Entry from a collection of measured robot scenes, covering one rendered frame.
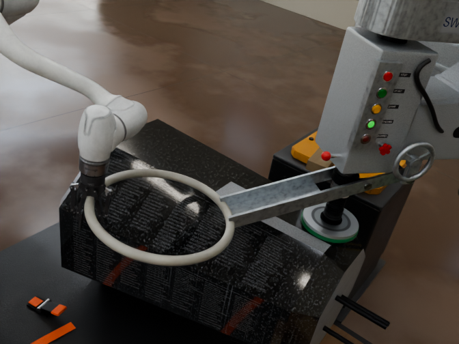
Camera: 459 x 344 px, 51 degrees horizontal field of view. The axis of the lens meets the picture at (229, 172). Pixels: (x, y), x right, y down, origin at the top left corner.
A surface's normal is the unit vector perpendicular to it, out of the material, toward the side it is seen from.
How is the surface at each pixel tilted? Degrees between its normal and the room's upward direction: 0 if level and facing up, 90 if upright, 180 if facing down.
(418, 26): 90
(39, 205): 0
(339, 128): 90
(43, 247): 0
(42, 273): 0
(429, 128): 90
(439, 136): 90
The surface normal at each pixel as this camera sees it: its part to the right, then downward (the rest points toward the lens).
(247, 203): -0.11, -0.80
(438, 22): 0.28, 0.55
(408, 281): 0.15, -0.83
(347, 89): -0.95, 0.03
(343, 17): -0.65, 0.32
